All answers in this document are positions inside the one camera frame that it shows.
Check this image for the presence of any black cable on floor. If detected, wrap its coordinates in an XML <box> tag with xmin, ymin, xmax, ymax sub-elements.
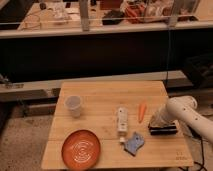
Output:
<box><xmin>186</xmin><ymin>128</ymin><xmax>209</xmax><ymax>171</ymax></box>

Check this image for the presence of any black box at right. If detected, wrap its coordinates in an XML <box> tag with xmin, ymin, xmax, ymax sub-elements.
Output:
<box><xmin>182</xmin><ymin>53</ymin><xmax>213</xmax><ymax>88</ymax></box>

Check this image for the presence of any clear plastic cup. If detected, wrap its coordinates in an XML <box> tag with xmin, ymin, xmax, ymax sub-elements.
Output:
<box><xmin>64</xmin><ymin>96</ymin><xmax>82</xmax><ymax>118</ymax></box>

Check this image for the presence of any white tube bottle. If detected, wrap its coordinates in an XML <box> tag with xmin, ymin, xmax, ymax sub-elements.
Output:
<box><xmin>117</xmin><ymin>107</ymin><xmax>128</xmax><ymax>134</ymax></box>

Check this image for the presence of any orange plate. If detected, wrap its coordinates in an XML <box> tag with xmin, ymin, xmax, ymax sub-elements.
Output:
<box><xmin>61</xmin><ymin>130</ymin><xmax>101</xmax><ymax>171</ymax></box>

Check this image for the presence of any orange carrot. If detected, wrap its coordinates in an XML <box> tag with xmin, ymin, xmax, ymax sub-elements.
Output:
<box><xmin>138</xmin><ymin>103</ymin><xmax>147</xmax><ymax>123</ymax></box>

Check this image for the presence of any white cloth-covered gripper tip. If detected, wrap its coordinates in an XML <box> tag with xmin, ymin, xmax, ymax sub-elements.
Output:
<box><xmin>149</xmin><ymin>106</ymin><xmax>171</xmax><ymax>128</ymax></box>

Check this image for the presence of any black white striped eraser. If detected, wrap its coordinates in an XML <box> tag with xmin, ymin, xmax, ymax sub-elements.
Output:
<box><xmin>148</xmin><ymin>123</ymin><xmax>178</xmax><ymax>135</ymax></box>

